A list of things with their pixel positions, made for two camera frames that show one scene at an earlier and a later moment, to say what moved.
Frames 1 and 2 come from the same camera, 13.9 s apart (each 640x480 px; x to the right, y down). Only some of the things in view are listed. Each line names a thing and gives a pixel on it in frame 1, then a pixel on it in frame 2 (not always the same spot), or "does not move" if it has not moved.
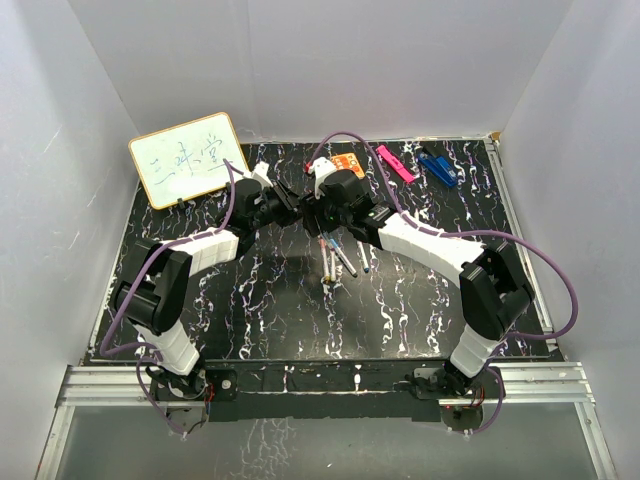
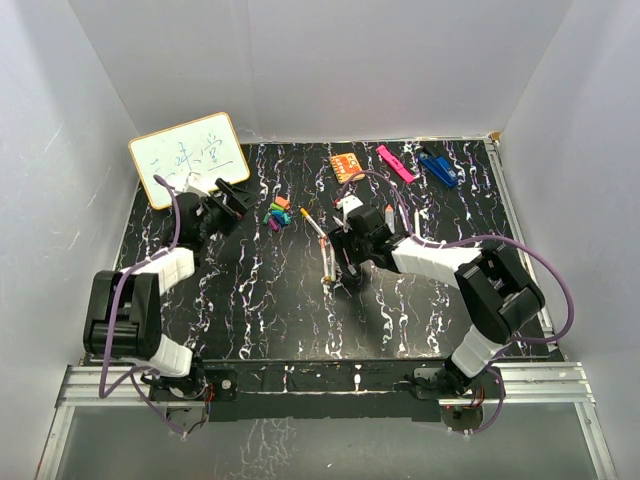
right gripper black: x=312 y=207 -> x=344 y=253
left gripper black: x=290 y=203 -> x=234 y=209
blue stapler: x=438 y=165 does not move
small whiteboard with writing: x=187 y=160 does not move
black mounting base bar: x=332 y=389 does not move
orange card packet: x=347 y=161 does not move
